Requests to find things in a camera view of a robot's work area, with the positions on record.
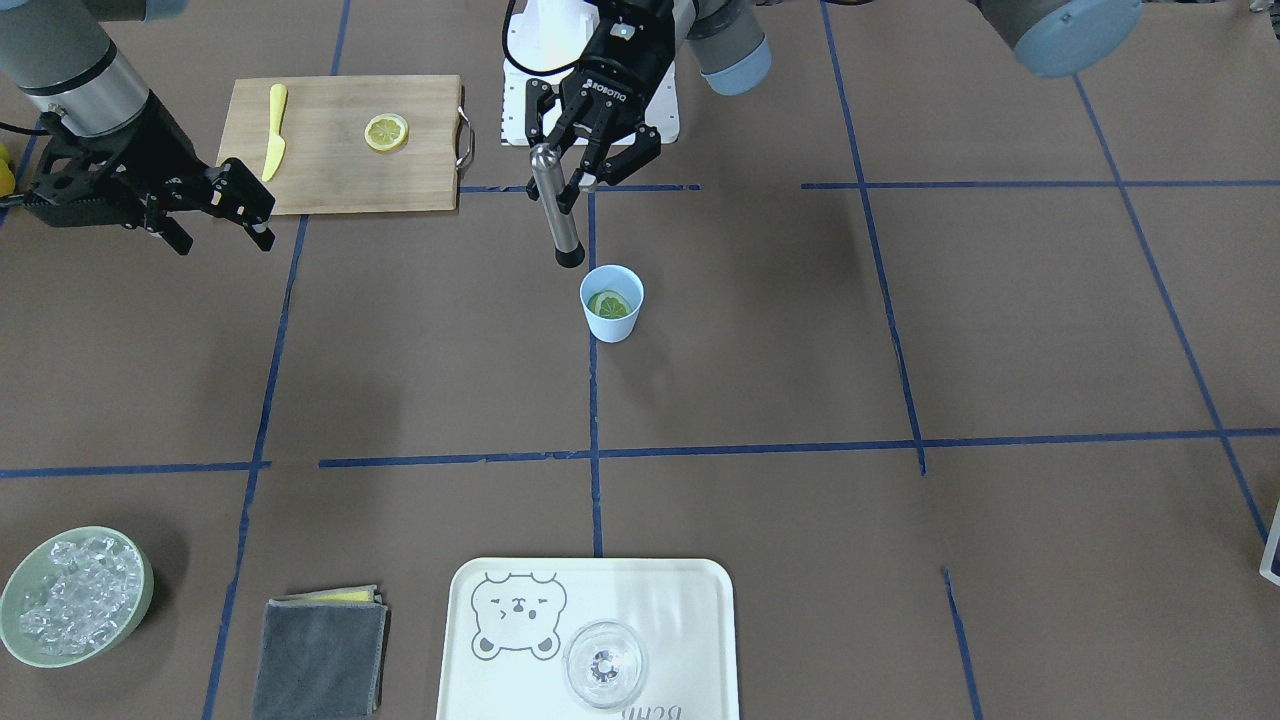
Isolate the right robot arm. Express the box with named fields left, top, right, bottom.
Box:
left=1, top=1, right=275, bottom=255

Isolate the grey folded cloth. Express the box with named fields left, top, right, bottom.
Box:
left=250, top=585, right=390, bottom=719

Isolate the white wire cup rack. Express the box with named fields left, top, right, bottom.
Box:
left=1258, top=505, right=1280, bottom=587

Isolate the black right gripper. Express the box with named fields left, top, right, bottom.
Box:
left=20, top=94, right=276, bottom=258

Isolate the lemon slice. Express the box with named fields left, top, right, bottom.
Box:
left=586, top=290, right=634, bottom=320
left=362, top=113, right=410, bottom=152

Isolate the cream bear tray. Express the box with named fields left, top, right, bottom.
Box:
left=436, top=557, right=741, bottom=719

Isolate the yellow plastic knife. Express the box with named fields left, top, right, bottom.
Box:
left=261, top=83, right=288, bottom=182

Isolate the green bowl with ice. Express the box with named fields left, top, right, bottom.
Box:
left=3, top=527, right=155, bottom=669

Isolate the light blue cup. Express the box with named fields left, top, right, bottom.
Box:
left=579, top=264, right=645, bottom=343

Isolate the lemon slice on board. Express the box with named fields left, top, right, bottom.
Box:
left=362, top=113, right=410, bottom=152

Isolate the wooden cutting board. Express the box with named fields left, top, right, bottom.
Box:
left=218, top=76, right=466, bottom=217

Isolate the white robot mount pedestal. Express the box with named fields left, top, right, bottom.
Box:
left=500, top=1, right=681, bottom=147

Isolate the clear wine glass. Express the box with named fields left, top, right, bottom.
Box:
left=564, top=620, right=649, bottom=711

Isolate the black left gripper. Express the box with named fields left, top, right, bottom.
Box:
left=524, top=1, right=676, bottom=192

